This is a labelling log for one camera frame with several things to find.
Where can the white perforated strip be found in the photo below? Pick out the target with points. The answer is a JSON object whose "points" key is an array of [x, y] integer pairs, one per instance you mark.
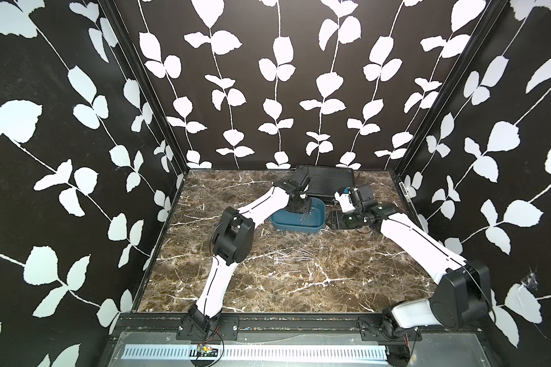
{"points": [[277, 353]]}

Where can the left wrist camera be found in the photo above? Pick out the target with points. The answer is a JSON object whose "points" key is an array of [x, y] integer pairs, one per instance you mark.
{"points": [[301, 180]]}

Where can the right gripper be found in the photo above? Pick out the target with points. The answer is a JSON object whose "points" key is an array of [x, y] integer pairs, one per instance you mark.
{"points": [[336, 217]]}

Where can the black front mounting rail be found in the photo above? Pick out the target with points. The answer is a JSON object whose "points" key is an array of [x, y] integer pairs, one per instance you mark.
{"points": [[232, 326]]}

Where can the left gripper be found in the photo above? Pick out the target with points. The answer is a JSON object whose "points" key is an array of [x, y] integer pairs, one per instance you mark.
{"points": [[305, 209]]}

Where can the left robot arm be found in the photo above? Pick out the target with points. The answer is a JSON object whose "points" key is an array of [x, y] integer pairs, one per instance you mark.
{"points": [[232, 240]]}

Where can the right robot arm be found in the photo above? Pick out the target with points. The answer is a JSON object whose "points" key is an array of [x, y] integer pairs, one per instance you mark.
{"points": [[462, 286]]}

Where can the teal plastic storage box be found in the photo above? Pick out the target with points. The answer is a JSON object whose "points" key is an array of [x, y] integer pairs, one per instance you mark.
{"points": [[311, 222]]}

